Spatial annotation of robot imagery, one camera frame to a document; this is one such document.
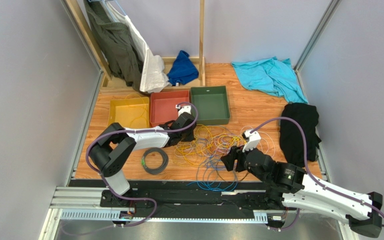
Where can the black cloth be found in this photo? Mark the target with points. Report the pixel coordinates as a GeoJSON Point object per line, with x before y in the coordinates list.
{"type": "Point", "coordinates": [299, 141]}

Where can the white garment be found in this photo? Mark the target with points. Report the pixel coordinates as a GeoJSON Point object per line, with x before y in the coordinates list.
{"type": "Point", "coordinates": [153, 79]}

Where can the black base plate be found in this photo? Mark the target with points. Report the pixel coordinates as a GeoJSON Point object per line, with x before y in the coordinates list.
{"type": "Point", "coordinates": [249, 194]}

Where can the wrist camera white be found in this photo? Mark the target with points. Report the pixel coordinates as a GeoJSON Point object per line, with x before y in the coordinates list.
{"type": "Point", "coordinates": [252, 140]}
{"type": "Point", "coordinates": [183, 109]}

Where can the olive green garment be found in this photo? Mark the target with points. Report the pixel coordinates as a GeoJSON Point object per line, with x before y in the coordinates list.
{"type": "Point", "coordinates": [116, 43]}

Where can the wooden rack frame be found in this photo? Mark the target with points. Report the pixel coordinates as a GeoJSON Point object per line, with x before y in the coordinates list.
{"type": "Point", "coordinates": [109, 82]}

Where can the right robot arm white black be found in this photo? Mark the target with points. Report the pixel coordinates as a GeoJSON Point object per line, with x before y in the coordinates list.
{"type": "Point", "coordinates": [290, 186]}

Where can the red plastic bin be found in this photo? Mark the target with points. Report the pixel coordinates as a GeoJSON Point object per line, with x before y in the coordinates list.
{"type": "Point", "coordinates": [163, 105]}

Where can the green plastic bin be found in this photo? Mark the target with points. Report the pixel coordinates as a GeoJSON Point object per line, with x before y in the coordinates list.
{"type": "Point", "coordinates": [212, 105]}

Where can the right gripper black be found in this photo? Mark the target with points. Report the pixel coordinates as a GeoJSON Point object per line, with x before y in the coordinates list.
{"type": "Point", "coordinates": [233, 158]}

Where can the yellow plastic bin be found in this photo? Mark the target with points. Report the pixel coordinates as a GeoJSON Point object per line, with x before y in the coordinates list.
{"type": "Point", "coordinates": [130, 112]}

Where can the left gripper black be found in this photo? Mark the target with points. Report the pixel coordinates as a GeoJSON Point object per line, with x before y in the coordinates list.
{"type": "Point", "coordinates": [191, 137]}

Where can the cyan cloth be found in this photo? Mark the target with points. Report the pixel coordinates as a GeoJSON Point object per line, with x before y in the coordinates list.
{"type": "Point", "coordinates": [271, 76]}

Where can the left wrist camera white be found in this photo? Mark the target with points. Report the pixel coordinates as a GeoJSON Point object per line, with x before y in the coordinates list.
{"type": "Point", "coordinates": [183, 109]}

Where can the aluminium rail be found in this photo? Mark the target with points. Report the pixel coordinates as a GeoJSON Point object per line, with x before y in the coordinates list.
{"type": "Point", "coordinates": [80, 203]}

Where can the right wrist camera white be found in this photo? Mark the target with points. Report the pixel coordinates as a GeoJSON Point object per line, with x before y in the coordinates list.
{"type": "Point", "coordinates": [252, 140]}

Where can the dark blue cloth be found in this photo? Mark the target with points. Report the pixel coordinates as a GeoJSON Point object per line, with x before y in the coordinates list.
{"type": "Point", "coordinates": [183, 71]}

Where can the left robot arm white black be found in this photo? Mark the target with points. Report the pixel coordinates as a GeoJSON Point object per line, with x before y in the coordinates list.
{"type": "Point", "coordinates": [108, 153]}

